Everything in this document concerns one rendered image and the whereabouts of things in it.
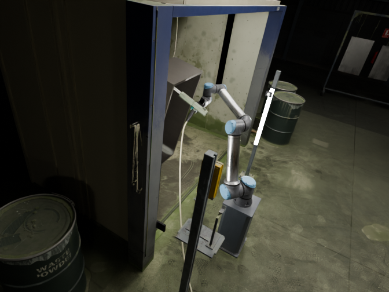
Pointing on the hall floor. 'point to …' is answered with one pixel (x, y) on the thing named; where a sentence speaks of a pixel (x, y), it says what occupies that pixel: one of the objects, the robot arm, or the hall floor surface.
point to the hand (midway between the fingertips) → (194, 108)
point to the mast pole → (254, 144)
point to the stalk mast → (198, 216)
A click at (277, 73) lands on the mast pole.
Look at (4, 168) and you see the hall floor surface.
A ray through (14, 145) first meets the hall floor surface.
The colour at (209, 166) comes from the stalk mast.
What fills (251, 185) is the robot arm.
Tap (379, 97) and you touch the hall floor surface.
